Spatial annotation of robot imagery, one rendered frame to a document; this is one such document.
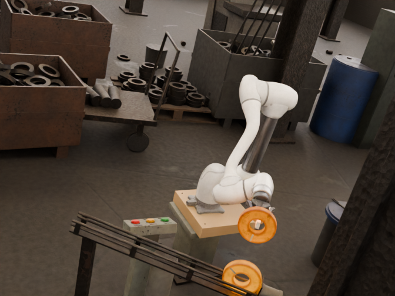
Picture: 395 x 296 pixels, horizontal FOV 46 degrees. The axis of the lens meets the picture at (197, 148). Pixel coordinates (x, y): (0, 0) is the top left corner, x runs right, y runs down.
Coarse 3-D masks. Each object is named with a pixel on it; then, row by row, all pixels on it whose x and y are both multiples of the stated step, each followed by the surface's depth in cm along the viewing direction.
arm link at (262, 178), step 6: (258, 174) 220; (264, 174) 218; (246, 180) 217; (252, 180) 215; (258, 180) 213; (264, 180) 213; (270, 180) 216; (246, 186) 215; (252, 186) 213; (270, 186) 212; (246, 192) 215; (246, 198) 216
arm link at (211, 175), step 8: (208, 168) 270; (216, 168) 269; (224, 168) 270; (200, 176) 274; (208, 176) 267; (216, 176) 266; (200, 184) 272; (208, 184) 268; (216, 184) 267; (200, 192) 272; (208, 192) 269; (200, 200) 274; (208, 200) 272
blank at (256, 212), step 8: (248, 208) 187; (256, 208) 185; (264, 208) 186; (240, 216) 187; (248, 216) 186; (256, 216) 185; (264, 216) 185; (272, 216) 185; (240, 224) 188; (248, 224) 187; (272, 224) 185; (240, 232) 189; (248, 232) 189; (256, 232) 189; (264, 232) 187; (272, 232) 187; (248, 240) 190; (256, 240) 189; (264, 240) 189
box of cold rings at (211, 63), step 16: (208, 32) 541; (224, 32) 548; (208, 48) 509; (224, 48) 476; (192, 64) 547; (208, 64) 508; (224, 64) 474; (240, 64) 472; (256, 64) 479; (272, 64) 486; (320, 64) 508; (192, 80) 546; (208, 80) 508; (224, 80) 475; (240, 80) 481; (272, 80) 496; (304, 80) 512; (320, 80) 520; (208, 96) 507; (224, 96) 484; (304, 96) 522; (224, 112) 493; (240, 112) 501; (304, 112) 534; (288, 128) 541
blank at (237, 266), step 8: (232, 264) 184; (240, 264) 183; (248, 264) 183; (224, 272) 186; (232, 272) 185; (240, 272) 184; (248, 272) 184; (256, 272) 183; (224, 280) 188; (232, 280) 187; (248, 280) 189; (256, 280) 185; (248, 288) 187; (256, 288) 186
